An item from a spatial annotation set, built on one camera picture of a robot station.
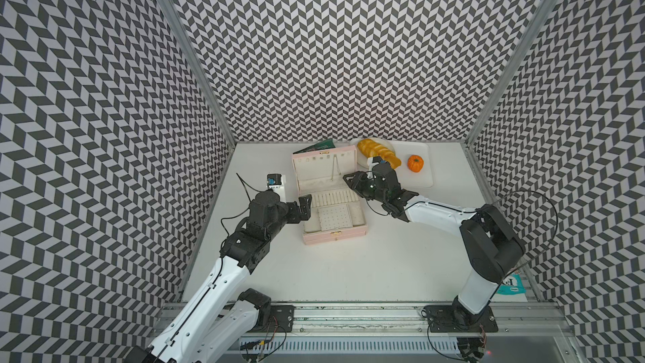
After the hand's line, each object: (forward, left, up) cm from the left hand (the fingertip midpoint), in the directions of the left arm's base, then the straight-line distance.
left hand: (296, 199), depth 76 cm
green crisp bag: (+41, -8, -17) cm, 45 cm away
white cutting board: (+23, -43, -21) cm, 53 cm away
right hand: (+11, -15, -6) cm, 19 cm away
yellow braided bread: (+36, -29, -16) cm, 49 cm away
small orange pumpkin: (+27, -46, -15) cm, 55 cm away
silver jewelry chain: (+18, -12, -1) cm, 22 cm away
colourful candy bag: (-20, -68, -20) cm, 74 cm away
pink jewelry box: (+3, -12, -14) cm, 18 cm away
